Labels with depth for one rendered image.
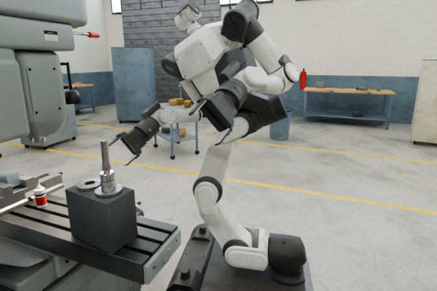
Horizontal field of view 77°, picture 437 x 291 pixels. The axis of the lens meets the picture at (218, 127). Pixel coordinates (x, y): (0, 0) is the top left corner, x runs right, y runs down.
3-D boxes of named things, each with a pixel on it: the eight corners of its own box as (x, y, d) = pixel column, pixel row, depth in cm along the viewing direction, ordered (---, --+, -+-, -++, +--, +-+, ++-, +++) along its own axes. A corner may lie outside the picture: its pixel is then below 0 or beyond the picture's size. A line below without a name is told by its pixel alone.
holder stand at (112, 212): (99, 219, 112) (93, 173, 107) (138, 235, 102) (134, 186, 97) (71, 235, 102) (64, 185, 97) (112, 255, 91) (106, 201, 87)
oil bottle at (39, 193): (43, 202, 125) (39, 180, 122) (49, 204, 124) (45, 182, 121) (34, 207, 121) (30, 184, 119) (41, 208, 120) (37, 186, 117)
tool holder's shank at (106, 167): (108, 174, 91) (105, 141, 89) (99, 173, 92) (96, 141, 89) (113, 170, 94) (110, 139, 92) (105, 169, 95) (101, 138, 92)
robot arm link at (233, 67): (225, 112, 90) (238, 95, 97) (250, 100, 82) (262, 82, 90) (204, 86, 87) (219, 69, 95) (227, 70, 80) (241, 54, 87)
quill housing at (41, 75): (41, 126, 121) (29, 51, 113) (76, 130, 114) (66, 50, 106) (-7, 138, 104) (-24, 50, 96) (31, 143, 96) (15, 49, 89)
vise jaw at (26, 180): (22, 178, 134) (21, 171, 133) (39, 182, 129) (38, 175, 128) (9, 183, 129) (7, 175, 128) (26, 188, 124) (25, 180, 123)
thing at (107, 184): (111, 192, 92) (110, 178, 91) (98, 191, 93) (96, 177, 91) (118, 186, 97) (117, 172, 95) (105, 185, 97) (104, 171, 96)
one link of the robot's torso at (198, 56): (227, 96, 148) (199, 34, 143) (280, 75, 124) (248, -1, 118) (190, 117, 128) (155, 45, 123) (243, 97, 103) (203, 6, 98)
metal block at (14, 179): (12, 182, 127) (10, 169, 126) (21, 184, 125) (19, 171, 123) (0, 186, 123) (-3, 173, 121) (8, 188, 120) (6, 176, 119)
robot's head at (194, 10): (192, 19, 121) (179, 6, 117) (205, 10, 114) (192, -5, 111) (188, 28, 118) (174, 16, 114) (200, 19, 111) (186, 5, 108)
